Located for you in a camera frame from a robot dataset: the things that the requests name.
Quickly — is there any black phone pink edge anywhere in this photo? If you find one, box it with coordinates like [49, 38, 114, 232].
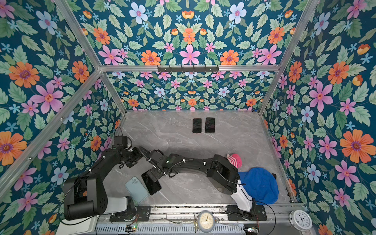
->
[193, 118, 202, 134]

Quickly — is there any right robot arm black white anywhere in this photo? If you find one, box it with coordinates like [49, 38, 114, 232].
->
[142, 150, 253, 212]

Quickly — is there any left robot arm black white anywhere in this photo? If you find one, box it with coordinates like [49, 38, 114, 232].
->
[63, 146, 143, 221]

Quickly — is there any light blue phone case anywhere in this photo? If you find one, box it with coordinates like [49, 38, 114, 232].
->
[125, 177, 149, 204]

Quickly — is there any round beige clock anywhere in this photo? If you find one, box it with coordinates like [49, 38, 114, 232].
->
[196, 211, 215, 233]

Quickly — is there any white box device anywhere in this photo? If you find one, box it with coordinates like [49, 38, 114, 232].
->
[56, 216, 98, 235]

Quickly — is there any blue cloth hat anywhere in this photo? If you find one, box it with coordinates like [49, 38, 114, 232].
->
[239, 167, 279, 205]

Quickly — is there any white alarm clock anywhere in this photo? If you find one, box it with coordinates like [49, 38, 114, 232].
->
[289, 210, 313, 231]

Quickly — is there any aluminium front rail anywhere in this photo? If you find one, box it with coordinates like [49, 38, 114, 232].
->
[70, 203, 306, 218]

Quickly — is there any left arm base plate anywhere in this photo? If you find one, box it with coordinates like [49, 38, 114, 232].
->
[110, 206, 151, 222]

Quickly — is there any black hook rail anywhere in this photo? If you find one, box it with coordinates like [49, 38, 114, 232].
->
[157, 65, 219, 72]

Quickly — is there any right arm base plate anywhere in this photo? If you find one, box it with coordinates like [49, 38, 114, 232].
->
[226, 205, 267, 222]

